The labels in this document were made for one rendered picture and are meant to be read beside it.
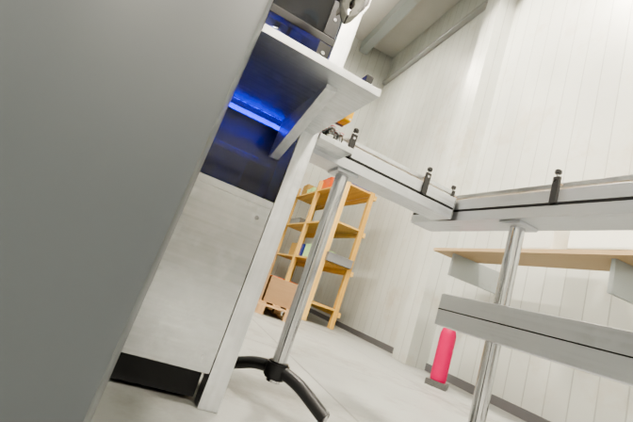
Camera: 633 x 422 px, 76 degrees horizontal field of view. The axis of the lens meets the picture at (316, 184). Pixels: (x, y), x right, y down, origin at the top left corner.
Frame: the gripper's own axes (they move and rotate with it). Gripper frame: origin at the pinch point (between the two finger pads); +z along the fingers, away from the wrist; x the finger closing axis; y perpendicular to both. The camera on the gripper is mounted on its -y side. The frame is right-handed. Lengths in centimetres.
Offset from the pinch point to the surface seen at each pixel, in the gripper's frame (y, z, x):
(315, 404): 28, 102, -41
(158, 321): 28, 91, 12
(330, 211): 42, 42, -31
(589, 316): 121, 18, -296
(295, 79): -0.3, 23.6, 6.8
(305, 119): 5.6, 29.2, -0.8
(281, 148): 20.5, 34.7, -0.8
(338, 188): 42, 32, -31
